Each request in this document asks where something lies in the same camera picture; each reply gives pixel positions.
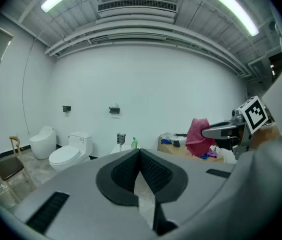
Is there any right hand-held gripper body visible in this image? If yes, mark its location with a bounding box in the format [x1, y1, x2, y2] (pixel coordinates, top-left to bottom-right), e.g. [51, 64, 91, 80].
[202, 95, 274, 160]

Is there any round white toilet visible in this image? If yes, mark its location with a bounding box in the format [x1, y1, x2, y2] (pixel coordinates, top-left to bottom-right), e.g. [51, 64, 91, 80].
[28, 125, 57, 161]

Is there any pink cloth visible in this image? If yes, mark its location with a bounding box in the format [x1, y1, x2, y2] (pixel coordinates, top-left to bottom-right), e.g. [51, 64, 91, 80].
[185, 118, 216, 158]

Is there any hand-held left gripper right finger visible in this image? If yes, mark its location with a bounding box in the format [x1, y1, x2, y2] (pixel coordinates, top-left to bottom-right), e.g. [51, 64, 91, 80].
[140, 148, 189, 236]

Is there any white table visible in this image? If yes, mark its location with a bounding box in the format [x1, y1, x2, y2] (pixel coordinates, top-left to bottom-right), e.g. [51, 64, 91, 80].
[110, 143, 141, 156]

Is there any large cardboard box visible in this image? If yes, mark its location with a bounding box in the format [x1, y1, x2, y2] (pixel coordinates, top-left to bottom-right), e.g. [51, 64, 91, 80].
[157, 135, 225, 164]

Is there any thin wall cable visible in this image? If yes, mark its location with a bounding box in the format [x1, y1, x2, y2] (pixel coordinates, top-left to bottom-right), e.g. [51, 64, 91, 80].
[22, 31, 44, 135]

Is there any row of white ceiling pipes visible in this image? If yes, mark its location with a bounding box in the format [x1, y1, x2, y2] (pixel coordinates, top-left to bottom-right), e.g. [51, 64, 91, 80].
[43, 23, 251, 78]

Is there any person's grey hoodie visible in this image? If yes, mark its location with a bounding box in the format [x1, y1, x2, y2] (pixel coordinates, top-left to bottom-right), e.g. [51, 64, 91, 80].
[230, 46, 282, 240]

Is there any white toilet with tank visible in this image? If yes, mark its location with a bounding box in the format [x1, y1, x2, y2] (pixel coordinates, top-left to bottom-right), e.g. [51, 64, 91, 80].
[48, 131, 93, 172]

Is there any white air conditioner vent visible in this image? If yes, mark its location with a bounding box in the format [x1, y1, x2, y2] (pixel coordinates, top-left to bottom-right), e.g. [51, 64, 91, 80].
[97, 0, 179, 20]

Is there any wooden chair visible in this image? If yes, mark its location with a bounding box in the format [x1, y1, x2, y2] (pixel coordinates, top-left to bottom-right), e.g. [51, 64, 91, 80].
[0, 135, 35, 192]

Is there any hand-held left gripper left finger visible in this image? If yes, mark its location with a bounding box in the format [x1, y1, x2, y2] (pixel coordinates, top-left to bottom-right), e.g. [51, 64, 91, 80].
[95, 148, 141, 207]

